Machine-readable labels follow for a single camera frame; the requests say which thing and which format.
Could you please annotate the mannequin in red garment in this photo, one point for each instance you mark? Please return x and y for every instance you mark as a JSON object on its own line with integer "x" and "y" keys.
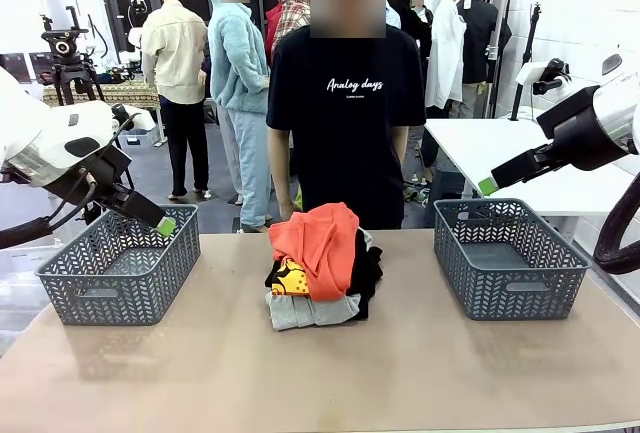
{"x": 272, "y": 28}

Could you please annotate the mannequin in black jacket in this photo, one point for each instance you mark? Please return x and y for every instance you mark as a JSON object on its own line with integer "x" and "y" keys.
{"x": 480, "y": 38}

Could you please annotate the orange top with yellow print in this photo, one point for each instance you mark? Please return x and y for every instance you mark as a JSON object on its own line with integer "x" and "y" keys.
{"x": 325, "y": 248}

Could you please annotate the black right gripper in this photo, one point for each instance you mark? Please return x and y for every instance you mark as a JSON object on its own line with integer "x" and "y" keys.
{"x": 580, "y": 128}

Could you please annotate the grey top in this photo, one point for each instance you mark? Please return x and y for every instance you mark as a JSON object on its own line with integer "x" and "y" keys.
{"x": 300, "y": 313}

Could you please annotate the white table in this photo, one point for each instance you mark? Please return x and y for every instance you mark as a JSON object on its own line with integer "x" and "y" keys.
{"x": 500, "y": 153}

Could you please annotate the clear storage box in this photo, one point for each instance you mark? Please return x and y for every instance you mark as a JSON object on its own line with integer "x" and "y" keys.
{"x": 137, "y": 138}

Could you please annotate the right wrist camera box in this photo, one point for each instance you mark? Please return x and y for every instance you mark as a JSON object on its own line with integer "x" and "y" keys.
{"x": 532, "y": 73}

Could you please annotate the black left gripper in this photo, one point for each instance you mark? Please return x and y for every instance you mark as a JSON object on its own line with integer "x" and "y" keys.
{"x": 95, "y": 178}

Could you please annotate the mannequin in blue fleece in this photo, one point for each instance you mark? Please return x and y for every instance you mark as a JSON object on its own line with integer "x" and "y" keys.
{"x": 235, "y": 63}

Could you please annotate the mannequin in cream shirt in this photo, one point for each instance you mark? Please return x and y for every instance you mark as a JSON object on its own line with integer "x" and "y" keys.
{"x": 175, "y": 53}

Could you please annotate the black camera tripod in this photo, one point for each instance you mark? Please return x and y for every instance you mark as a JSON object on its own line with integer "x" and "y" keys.
{"x": 65, "y": 48}

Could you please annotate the person's right forearm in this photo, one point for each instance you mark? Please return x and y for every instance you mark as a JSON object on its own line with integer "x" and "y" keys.
{"x": 281, "y": 188}

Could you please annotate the grey plastic lattice basket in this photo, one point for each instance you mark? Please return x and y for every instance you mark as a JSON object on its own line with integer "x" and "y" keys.
{"x": 520, "y": 303}
{"x": 125, "y": 298}

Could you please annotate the mannequin in white shirt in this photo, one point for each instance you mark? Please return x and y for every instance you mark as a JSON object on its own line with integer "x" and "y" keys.
{"x": 445, "y": 53}

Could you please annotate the person in black T-shirt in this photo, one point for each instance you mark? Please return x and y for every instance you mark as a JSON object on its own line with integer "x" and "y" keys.
{"x": 350, "y": 153}

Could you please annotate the black buttoned cargo bottoms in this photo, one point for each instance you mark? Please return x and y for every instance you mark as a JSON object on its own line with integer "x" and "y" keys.
{"x": 367, "y": 263}

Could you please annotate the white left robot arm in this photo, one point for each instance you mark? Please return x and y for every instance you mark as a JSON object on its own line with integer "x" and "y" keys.
{"x": 30, "y": 128}

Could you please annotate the patterned tablecloth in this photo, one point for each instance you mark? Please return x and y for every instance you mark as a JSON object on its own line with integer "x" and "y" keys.
{"x": 115, "y": 93}

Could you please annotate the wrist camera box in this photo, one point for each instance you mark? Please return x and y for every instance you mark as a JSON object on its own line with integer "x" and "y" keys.
{"x": 532, "y": 73}
{"x": 142, "y": 120}

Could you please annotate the mannequin in plaid hoodie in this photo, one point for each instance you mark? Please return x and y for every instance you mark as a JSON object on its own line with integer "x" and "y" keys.
{"x": 295, "y": 8}

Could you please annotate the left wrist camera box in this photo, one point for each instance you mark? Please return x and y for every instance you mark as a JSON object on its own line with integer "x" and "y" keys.
{"x": 142, "y": 120}

